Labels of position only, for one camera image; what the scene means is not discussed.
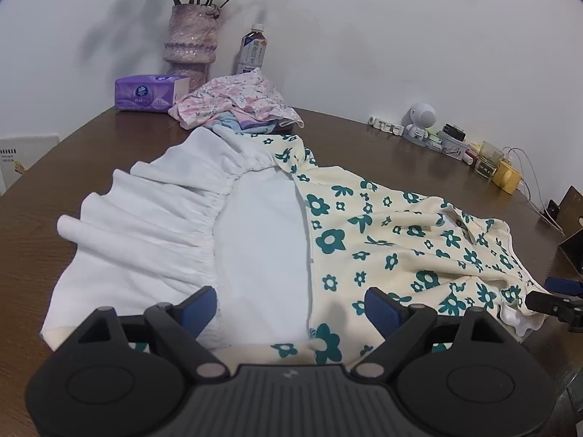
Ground clear glass cup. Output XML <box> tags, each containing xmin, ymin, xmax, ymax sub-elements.
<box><xmin>474</xmin><ymin>141</ymin><xmax>504</xmax><ymax>178</ymax></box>

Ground grey tin box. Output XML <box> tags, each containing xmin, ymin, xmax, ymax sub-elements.
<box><xmin>439</xmin><ymin>132</ymin><xmax>470</xmax><ymax>161</ymax></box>

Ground purple garment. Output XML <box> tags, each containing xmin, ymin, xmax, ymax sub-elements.
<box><xmin>239</xmin><ymin>116</ymin><xmax>279</xmax><ymax>132</ymax></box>

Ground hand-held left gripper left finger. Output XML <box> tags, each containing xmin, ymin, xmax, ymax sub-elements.
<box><xmin>75</xmin><ymin>286</ymin><xmax>231</xmax><ymax>382</ymax></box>

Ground white robot figurine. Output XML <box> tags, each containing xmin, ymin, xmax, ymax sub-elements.
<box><xmin>403</xmin><ymin>103</ymin><xmax>437</xmax><ymax>146</ymax></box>

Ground white cables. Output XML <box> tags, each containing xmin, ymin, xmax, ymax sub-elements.
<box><xmin>501</xmin><ymin>147</ymin><xmax>563</xmax><ymax>231</ymax></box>

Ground purple tissue pack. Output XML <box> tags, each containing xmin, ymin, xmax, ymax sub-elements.
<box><xmin>114</xmin><ymin>74</ymin><xmax>191</xmax><ymax>114</ymax></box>

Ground yellow mug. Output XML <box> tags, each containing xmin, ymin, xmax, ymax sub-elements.
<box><xmin>492</xmin><ymin>160</ymin><xmax>522</xmax><ymax>194</ymax></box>

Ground pink floral garment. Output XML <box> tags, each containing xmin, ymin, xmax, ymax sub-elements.
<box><xmin>168</xmin><ymin>67</ymin><xmax>305</xmax><ymax>130</ymax></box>

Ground brown cardboard stand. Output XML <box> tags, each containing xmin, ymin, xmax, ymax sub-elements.
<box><xmin>556</xmin><ymin>186</ymin><xmax>583</xmax><ymax>274</ymax></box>

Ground cream green floral dress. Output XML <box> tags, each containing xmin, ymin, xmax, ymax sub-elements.
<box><xmin>40</xmin><ymin>125</ymin><xmax>549</xmax><ymax>365</ymax></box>

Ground purple textured vase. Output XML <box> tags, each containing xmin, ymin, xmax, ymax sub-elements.
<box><xmin>163</xmin><ymin>4</ymin><xmax>220</xmax><ymax>92</ymax></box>

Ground white connector strip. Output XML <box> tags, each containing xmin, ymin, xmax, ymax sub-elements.
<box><xmin>367</xmin><ymin>115</ymin><xmax>405</xmax><ymax>136</ymax></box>

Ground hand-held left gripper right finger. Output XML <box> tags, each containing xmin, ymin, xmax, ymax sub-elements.
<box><xmin>354</xmin><ymin>288</ymin><xmax>514</xmax><ymax>382</ymax></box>

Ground white printed box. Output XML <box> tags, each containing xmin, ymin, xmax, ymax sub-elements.
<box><xmin>0</xmin><ymin>134</ymin><xmax>60</xmax><ymax>196</ymax></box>

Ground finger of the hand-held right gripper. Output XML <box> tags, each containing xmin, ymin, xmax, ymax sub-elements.
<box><xmin>525</xmin><ymin>290</ymin><xmax>583</xmax><ymax>333</ymax></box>
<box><xmin>547</xmin><ymin>277</ymin><xmax>583</xmax><ymax>296</ymax></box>

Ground plastic drink bottle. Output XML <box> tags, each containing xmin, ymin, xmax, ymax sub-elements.
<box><xmin>235</xmin><ymin>23</ymin><xmax>267</xmax><ymax>75</ymax></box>

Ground light blue garment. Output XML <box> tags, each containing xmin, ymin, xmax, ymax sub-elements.
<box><xmin>213</xmin><ymin>114</ymin><xmax>242</xmax><ymax>134</ymax></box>

